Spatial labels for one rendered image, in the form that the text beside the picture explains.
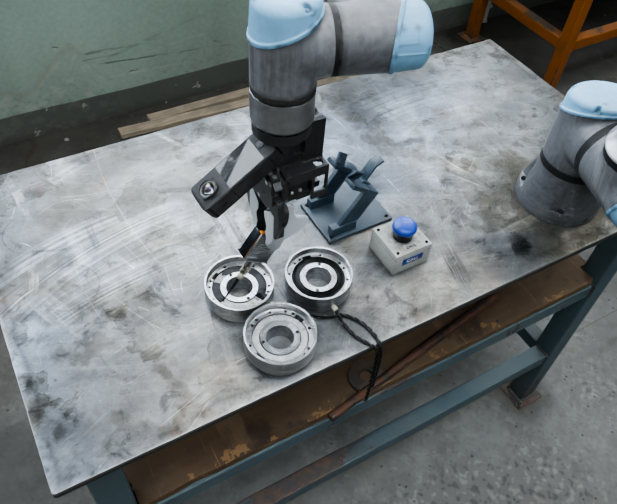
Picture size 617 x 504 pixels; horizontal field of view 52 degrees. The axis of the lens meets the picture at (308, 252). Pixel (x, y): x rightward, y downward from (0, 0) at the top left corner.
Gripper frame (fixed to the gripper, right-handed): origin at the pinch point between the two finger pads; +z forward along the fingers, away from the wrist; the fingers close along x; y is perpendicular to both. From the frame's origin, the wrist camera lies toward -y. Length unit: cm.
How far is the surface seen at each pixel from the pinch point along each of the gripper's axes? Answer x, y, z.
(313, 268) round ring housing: -0.6, 8.4, 10.6
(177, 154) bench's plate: 36.5, 0.7, 13.2
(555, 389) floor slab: -16, 87, 94
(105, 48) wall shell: 158, 18, 64
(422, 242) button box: -5.2, 25.9, 8.8
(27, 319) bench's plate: 11.9, -32.7, 13.0
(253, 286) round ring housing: 0.3, -1.6, 10.2
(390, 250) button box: -4.2, 20.3, 8.8
